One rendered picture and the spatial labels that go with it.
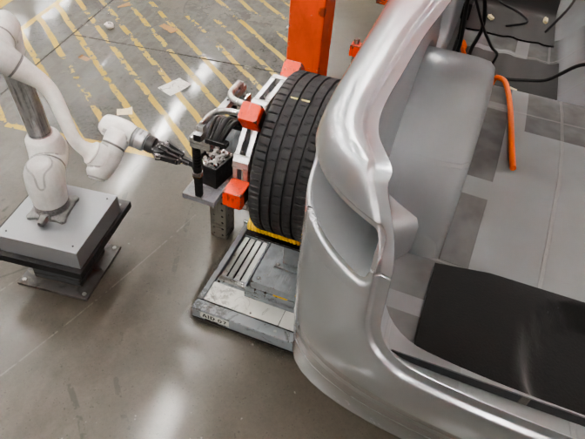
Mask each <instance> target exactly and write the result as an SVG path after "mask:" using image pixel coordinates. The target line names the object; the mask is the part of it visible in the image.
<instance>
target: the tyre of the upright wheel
mask: <svg viewBox="0 0 585 439"><path fill-rule="evenodd" d="M340 80H341V79H337V78H331V77H328V76H324V75H320V74H317V73H313V72H310V71H303V70H299V71H295V72H294V73H292V74H291V75H290V76H289V77H288V78H287V79H286V81H285V82H284V83H283V84H282V85H281V86H280V88H279V90H278V92H277V94H276V96H275V97H274V99H273V101H272V103H271V106H270V108H269V110H268V112H267V114H266V118H265V121H264V123H263V125H262V128H261V131H260V134H259V139H258V142H257V145H256V149H255V153H254V156H253V160H252V169H251V173H250V179H249V188H248V209H249V215H250V218H251V221H252V223H253V224H254V225H255V226H256V227H257V228H258V229H261V230H264V231H267V232H269V233H274V234H277V235H279V236H283V237H286V238H288V239H291V240H296V241H298V242H300V241H301V233H302V226H303V218H304V211H305V203H306V189H307V183H308V179H309V175H310V171H311V169H312V166H313V161H314V157H315V153H316V145H315V139H316V131H317V129H318V126H319V122H320V120H321V118H322V115H323V113H324V110H325V109H326V105H327V103H328V102H329V100H330V98H331V96H332V95H333V93H334V91H335V89H336V88H337V86H338V84H339V83H340Z"/></svg>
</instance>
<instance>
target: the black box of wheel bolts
mask: <svg viewBox="0 0 585 439"><path fill-rule="evenodd" d="M201 159H202V160H203V167H202V168H203V169H204V175H203V184H205V185H208V186H210V187H212V188H214V189H217V188H218V187H219V186H221V185H222V184H223V183H224V182H225V181H226V180H227V179H228V178H229V177H230V176H231V175H232V160H233V153H232V152H227V151H225V150H224V149H223V148H221V147H217V146H215V147H214V148H213V149H212V151H211V152H205V151H202V152H201Z"/></svg>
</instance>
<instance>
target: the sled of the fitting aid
mask: <svg viewBox="0 0 585 439"><path fill-rule="evenodd" d="M271 244H272V243H271V242H269V244H268V246H267V248H266V250H265V251H264V253H263V254H262V256H261V258H260V260H259V262H258V264H257V265H256V267H255V268H254V270H253V271H252V274H251V276H250V277H249V279H248V281H247V282H246V284H245V296H246V297H249V298H251V299H254V300H256V301H261V302H264V303H265V304H268V305H271V306H274V307H278V308H280V309H283V310H286V311H288V312H291V313H294V301H290V300H287V299H285V298H282V297H279V296H277V295H274V294H269V293H267V292H265V291H262V290H259V289H257V288H254V287H250V285H251V279H252V277H253V275H254V274H255V272H256V270H257V268H258V267H259V264H260V262H261V261H262V260H263V258H264V256H265V255H266V252H267V250H268V249H269V247H270V245H271Z"/></svg>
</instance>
